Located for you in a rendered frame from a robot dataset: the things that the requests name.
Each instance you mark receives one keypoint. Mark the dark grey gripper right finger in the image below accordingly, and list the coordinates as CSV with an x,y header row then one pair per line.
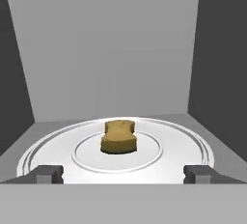
x,y
197,173

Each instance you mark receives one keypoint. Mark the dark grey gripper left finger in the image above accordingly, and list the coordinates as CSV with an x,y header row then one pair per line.
x,y
48,173

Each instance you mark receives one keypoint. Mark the white round microwave turntable plate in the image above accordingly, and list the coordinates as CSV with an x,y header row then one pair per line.
x,y
64,150

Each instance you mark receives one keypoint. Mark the yellow-brown sponge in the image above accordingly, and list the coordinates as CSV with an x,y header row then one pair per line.
x,y
118,137

